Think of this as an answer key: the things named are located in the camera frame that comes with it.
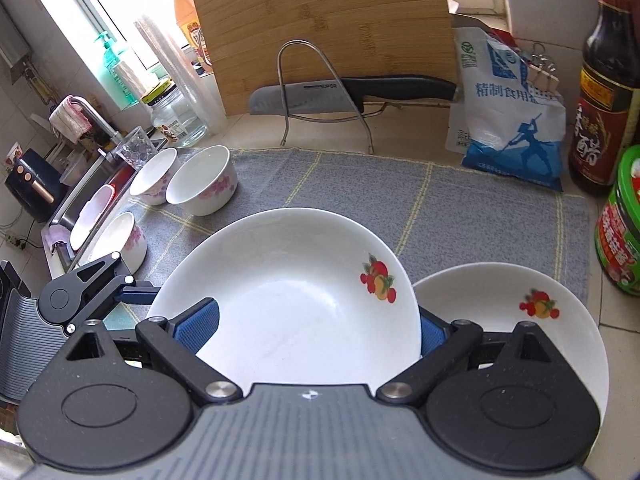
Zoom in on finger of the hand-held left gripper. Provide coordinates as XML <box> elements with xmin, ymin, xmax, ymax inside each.
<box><xmin>65</xmin><ymin>253</ymin><xmax>162</xmax><ymax>334</ymax></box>

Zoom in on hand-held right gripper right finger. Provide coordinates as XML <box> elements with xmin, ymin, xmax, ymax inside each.
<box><xmin>375</xmin><ymin>310</ymin><xmax>572</xmax><ymax>407</ymax></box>

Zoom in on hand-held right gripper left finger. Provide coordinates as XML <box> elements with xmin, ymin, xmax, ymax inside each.
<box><xmin>47</xmin><ymin>297</ymin><xmax>246</xmax><ymax>407</ymax></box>

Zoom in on white bowl pink flowers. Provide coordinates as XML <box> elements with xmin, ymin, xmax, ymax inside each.
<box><xmin>129</xmin><ymin>147</ymin><xmax>180</xmax><ymax>206</ymax></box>
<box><xmin>82</xmin><ymin>211</ymin><xmax>148</xmax><ymax>275</ymax></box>
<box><xmin>165</xmin><ymin>145</ymin><xmax>238</xmax><ymax>217</ymax></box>

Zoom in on white plate fruit print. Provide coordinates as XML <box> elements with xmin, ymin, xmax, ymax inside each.
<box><xmin>145</xmin><ymin>207</ymin><xmax>423</xmax><ymax>393</ymax></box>
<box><xmin>412</xmin><ymin>263</ymin><xmax>610</xmax><ymax>428</ymax></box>

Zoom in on white dish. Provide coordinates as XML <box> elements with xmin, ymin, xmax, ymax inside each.
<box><xmin>69</xmin><ymin>184</ymin><xmax>116</xmax><ymax>251</ymax></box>

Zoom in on red basin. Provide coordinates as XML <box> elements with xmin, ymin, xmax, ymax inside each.
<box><xmin>107</xmin><ymin>167</ymin><xmax>138</xmax><ymax>196</ymax></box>

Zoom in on grey checked dish mat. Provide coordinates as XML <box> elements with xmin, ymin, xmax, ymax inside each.
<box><xmin>75</xmin><ymin>147</ymin><xmax>591</xmax><ymax>341</ymax></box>

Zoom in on stainless steel sink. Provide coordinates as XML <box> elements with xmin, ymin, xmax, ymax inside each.
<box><xmin>45</xmin><ymin>125</ymin><xmax>171</xmax><ymax>281</ymax></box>

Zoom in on clear glass mug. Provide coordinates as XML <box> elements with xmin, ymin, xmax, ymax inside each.
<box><xmin>114</xmin><ymin>127</ymin><xmax>158</xmax><ymax>171</ymax></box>

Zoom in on black countertop appliance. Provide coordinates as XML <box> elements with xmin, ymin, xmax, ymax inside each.
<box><xmin>4</xmin><ymin>147</ymin><xmax>68</xmax><ymax>223</ymax></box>

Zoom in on glass jar black lid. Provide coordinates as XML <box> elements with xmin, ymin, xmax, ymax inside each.
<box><xmin>141</xmin><ymin>80</ymin><xmax>208</xmax><ymax>148</ymax></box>

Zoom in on metal faucet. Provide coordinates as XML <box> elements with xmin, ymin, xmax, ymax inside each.
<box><xmin>70</xmin><ymin>97</ymin><xmax>123</xmax><ymax>148</ymax></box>

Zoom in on pink striped dish cloth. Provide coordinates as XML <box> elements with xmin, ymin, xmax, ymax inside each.
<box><xmin>49</xmin><ymin>95</ymin><xmax>96</xmax><ymax>142</ymax></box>

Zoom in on small white plastic roll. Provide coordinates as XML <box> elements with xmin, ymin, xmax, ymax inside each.
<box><xmin>112</xmin><ymin>57</ymin><xmax>161</xmax><ymax>106</ymax></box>

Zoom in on green lidded sauce jar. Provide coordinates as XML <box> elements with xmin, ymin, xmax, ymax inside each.
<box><xmin>594</xmin><ymin>145</ymin><xmax>640</xmax><ymax>297</ymax></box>

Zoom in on tall clear plastic roll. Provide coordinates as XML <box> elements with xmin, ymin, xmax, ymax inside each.
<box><xmin>134</xmin><ymin>12</ymin><xmax>228</xmax><ymax>136</ymax></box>

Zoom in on white blue salt bag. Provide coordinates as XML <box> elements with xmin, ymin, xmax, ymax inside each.
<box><xmin>446</xmin><ymin>27</ymin><xmax>568</xmax><ymax>193</ymax></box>

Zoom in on green soap pump bottle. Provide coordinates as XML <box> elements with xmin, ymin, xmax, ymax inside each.
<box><xmin>95</xmin><ymin>31</ymin><xmax>141</xmax><ymax>108</ymax></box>

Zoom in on dark vinegar bottle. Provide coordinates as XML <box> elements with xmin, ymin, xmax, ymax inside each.
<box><xmin>567</xmin><ymin>0</ymin><xmax>640</xmax><ymax>198</ymax></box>

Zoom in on metal binder clips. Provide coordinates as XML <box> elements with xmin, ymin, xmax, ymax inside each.
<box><xmin>520</xmin><ymin>42</ymin><xmax>560</xmax><ymax>93</ymax></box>

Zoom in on yellow cooking wine bottle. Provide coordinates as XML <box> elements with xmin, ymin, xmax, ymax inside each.
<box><xmin>172</xmin><ymin>0</ymin><xmax>213</xmax><ymax>66</ymax></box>

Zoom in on bamboo cutting board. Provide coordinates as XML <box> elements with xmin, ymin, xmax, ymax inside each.
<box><xmin>189</xmin><ymin>0</ymin><xmax>458</xmax><ymax>117</ymax></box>

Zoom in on black-handled kitchen knife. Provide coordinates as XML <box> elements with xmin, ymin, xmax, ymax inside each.
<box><xmin>248</xmin><ymin>74</ymin><xmax>458</xmax><ymax>118</ymax></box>

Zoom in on grey wall appliance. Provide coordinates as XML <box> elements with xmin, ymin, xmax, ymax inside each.
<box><xmin>0</xmin><ymin>0</ymin><xmax>32</xmax><ymax>68</ymax></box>

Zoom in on metal wire rack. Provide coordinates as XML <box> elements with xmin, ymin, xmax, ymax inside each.
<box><xmin>277</xmin><ymin>39</ymin><xmax>401</xmax><ymax>155</ymax></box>

